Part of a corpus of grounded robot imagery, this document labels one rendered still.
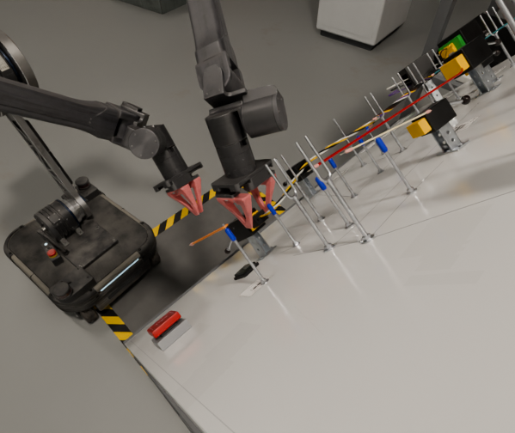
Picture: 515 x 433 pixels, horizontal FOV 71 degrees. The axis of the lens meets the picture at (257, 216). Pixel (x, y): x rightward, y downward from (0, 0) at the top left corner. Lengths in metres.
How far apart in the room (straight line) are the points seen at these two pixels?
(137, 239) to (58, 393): 0.74
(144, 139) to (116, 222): 1.29
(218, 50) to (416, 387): 0.55
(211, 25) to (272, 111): 0.21
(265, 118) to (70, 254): 1.48
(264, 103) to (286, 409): 0.43
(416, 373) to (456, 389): 0.03
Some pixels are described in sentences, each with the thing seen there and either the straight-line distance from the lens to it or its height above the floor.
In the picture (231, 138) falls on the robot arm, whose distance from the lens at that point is 0.59.
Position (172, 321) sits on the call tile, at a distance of 0.60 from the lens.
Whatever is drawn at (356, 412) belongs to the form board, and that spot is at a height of 1.45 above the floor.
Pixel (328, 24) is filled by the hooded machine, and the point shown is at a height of 0.15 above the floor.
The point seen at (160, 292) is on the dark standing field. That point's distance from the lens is 1.95.
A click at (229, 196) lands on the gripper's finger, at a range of 0.60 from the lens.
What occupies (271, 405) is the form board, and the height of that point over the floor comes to 1.39.
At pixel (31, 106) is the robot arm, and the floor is 1.34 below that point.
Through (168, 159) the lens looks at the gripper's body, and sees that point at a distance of 0.77.
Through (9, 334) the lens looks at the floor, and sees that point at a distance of 2.14.
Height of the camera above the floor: 1.66
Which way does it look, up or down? 50 degrees down
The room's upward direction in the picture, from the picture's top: straight up
